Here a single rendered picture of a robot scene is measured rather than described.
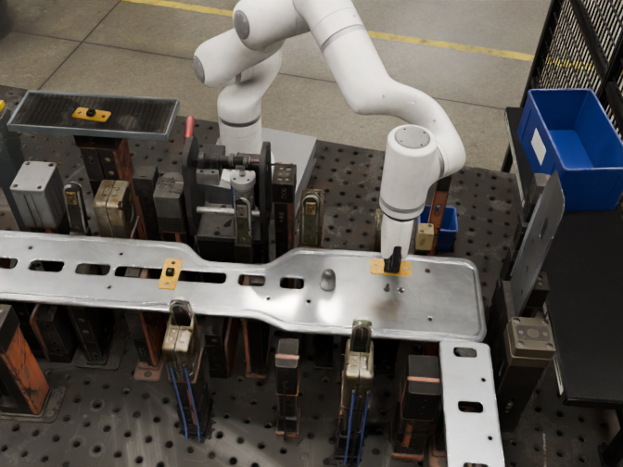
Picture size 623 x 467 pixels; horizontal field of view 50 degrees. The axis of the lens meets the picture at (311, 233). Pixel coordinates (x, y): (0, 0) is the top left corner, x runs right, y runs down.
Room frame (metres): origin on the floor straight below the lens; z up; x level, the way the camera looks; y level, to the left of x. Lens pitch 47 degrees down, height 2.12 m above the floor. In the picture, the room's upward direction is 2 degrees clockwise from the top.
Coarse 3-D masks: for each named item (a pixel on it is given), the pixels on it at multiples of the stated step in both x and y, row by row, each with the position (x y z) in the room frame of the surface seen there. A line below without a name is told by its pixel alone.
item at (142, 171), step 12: (144, 168) 1.16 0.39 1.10; (156, 168) 1.16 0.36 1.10; (132, 180) 1.13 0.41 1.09; (144, 180) 1.12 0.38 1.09; (156, 180) 1.14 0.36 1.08; (144, 192) 1.12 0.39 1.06; (144, 204) 1.13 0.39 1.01; (144, 216) 1.13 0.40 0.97; (156, 216) 1.13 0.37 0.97; (156, 228) 1.13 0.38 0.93; (156, 240) 1.13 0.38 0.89
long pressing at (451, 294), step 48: (0, 240) 1.01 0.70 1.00; (48, 240) 1.02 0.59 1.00; (96, 240) 1.02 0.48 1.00; (144, 240) 1.02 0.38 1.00; (0, 288) 0.88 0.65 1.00; (48, 288) 0.88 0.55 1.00; (96, 288) 0.88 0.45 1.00; (144, 288) 0.89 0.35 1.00; (192, 288) 0.89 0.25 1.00; (240, 288) 0.89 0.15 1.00; (288, 288) 0.90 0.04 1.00; (336, 288) 0.90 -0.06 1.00; (384, 288) 0.91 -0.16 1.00; (432, 288) 0.91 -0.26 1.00; (480, 288) 0.92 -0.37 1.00; (384, 336) 0.79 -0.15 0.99; (432, 336) 0.79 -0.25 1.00; (480, 336) 0.79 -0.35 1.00
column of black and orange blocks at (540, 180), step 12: (540, 180) 1.04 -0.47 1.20; (528, 192) 1.06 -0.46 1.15; (540, 192) 1.03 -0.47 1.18; (528, 204) 1.04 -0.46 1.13; (528, 216) 1.03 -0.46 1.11; (516, 228) 1.06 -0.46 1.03; (516, 240) 1.04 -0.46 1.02; (516, 252) 1.03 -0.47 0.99; (504, 264) 1.06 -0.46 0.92; (504, 276) 1.03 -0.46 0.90; (492, 300) 1.05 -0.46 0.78; (492, 312) 1.04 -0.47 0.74
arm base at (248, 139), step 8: (224, 128) 1.48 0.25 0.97; (232, 128) 1.47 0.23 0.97; (240, 128) 1.47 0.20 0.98; (248, 128) 1.48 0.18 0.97; (256, 128) 1.50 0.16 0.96; (224, 136) 1.49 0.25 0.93; (232, 136) 1.47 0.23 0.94; (240, 136) 1.47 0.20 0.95; (248, 136) 1.48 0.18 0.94; (256, 136) 1.50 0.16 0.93; (224, 144) 1.49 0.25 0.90; (232, 144) 1.48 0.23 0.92; (240, 144) 1.47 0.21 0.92; (248, 144) 1.48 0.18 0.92; (256, 144) 1.50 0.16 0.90; (232, 152) 1.48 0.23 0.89; (240, 152) 1.47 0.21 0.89; (248, 152) 1.48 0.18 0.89; (256, 152) 1.49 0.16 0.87; (272, 160) 1.54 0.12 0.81; (272, 168) 1.51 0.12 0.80; (224, 176) 1.46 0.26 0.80
